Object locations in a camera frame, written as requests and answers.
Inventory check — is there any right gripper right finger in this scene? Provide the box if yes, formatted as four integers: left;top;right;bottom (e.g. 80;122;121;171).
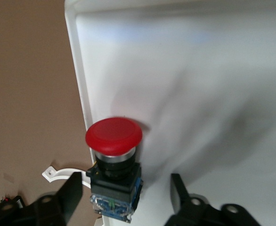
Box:
163;173;262;226

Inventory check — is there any white curved plastic bracket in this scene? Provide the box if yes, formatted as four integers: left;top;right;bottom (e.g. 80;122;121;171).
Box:
41;166;91;189

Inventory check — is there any red mushroom push button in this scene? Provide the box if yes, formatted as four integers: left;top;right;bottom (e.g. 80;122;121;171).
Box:
85;117;144;223

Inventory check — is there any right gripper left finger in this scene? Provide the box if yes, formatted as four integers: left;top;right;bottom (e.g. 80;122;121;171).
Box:
0;171;84;226

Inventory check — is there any white plastic tray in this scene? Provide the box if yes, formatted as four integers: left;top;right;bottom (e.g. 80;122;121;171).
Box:
64;0;276;226

